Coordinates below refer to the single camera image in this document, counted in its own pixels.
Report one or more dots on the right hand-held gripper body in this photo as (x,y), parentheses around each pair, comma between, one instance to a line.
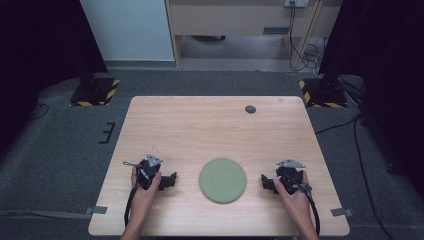
(288,173)

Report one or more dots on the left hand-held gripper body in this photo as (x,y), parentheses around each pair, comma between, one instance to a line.
(150,169)

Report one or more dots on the person's right hand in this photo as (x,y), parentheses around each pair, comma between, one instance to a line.
(294,205)

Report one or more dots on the person's left hand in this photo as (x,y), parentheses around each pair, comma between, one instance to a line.
(142,200)

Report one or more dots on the grey tape piece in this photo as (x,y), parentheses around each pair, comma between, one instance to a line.
(341,212)
(96,210)

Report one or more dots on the dark round table grommet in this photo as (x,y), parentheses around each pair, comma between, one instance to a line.
(250,109)

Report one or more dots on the black yellow striped stand base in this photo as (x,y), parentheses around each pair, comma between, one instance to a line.
(96,93)
(321,95)

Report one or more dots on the grey floor tape strip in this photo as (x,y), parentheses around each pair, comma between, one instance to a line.
(43,214)

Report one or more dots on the white panel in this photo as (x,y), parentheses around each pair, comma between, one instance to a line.
(128,30)

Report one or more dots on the black curtain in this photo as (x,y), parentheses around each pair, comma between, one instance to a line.
(36,50)
(383,66)

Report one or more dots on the light wooden desk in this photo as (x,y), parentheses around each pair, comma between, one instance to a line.
(233,20)

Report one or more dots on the grey power strip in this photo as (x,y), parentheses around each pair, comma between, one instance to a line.
(296,3)

